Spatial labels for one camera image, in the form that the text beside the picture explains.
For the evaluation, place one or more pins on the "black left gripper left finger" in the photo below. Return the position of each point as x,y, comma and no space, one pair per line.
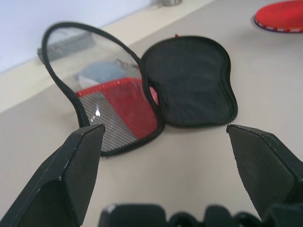
59,177

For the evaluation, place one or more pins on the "red black paddle case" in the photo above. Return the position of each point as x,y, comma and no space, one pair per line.
189,82

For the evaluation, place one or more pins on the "grey rectangular box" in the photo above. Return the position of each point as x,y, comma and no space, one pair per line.
39,54

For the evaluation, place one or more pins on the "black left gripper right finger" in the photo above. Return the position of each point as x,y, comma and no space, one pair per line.
265,165

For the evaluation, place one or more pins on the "red table tennis paddle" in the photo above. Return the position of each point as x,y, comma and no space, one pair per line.
281,16

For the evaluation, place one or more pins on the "silver metal watering can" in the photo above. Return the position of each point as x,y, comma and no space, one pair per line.
170,2

